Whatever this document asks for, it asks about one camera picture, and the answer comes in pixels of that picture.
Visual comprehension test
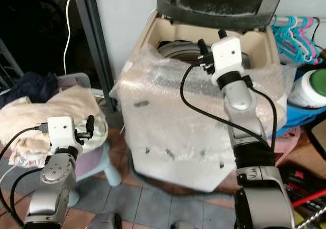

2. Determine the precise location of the blue plastic basin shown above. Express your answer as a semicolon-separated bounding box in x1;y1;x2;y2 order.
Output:
275;106;326;138

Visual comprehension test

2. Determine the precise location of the black red tool case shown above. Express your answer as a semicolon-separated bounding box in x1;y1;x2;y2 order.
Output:
280;163;326;199

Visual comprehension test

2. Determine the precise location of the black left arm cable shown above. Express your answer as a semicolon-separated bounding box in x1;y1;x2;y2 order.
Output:
0;126;49;229

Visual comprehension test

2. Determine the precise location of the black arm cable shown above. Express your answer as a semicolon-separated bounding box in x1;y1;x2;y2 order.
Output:
0;126;49;229
180;62;278;150

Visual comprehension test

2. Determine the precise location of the beige top-load washing machine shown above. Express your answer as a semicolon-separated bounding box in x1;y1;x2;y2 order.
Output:
112;14;286;193

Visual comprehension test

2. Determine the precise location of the grey washing machine lid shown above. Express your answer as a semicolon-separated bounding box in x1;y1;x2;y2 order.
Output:
156;0;286;32

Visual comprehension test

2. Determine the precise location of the cream cloth garment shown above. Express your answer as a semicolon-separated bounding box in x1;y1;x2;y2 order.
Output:
0;85;107;168

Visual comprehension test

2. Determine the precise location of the light blue plastic stool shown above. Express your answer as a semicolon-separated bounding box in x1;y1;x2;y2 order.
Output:
56;72;123;187

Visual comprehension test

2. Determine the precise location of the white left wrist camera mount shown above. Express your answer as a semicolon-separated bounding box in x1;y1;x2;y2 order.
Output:
47;116;84;150

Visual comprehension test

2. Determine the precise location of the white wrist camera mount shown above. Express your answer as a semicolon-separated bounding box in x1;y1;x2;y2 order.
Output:
209;35;243;77
47;116;84;150

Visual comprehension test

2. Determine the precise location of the pink plastic clothes hanger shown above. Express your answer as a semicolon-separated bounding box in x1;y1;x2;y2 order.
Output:
298;16;319;48

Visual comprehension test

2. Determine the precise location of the grey door frame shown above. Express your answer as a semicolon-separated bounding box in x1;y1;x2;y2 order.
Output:
72;0;117;112

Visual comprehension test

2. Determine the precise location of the pink plastic stool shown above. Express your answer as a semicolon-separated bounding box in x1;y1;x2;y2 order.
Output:
274;126;305;166

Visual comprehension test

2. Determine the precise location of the red rod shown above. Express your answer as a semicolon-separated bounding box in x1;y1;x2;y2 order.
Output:
290;188;326;209

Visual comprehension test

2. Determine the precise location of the dark navy garment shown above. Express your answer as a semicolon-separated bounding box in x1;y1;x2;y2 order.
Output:
13;71;62;107

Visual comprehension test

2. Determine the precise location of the white jar green lid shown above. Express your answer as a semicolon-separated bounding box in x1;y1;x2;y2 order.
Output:
288;68;326;110

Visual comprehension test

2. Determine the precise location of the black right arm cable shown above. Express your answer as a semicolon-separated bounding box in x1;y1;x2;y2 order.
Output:
180;62;278;150

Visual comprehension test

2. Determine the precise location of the steel washer drum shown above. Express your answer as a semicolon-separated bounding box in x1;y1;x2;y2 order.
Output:
158;41;214;66

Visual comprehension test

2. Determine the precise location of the turquoise plastic clothes hanger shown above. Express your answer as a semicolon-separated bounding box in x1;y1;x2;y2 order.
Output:
270;15;311;65

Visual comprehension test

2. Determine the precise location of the clear bubble wrap sheet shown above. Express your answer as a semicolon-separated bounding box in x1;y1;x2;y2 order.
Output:
110;43;298;193

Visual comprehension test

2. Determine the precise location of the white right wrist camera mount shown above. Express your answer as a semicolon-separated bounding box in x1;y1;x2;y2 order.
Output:
209;35;243;77

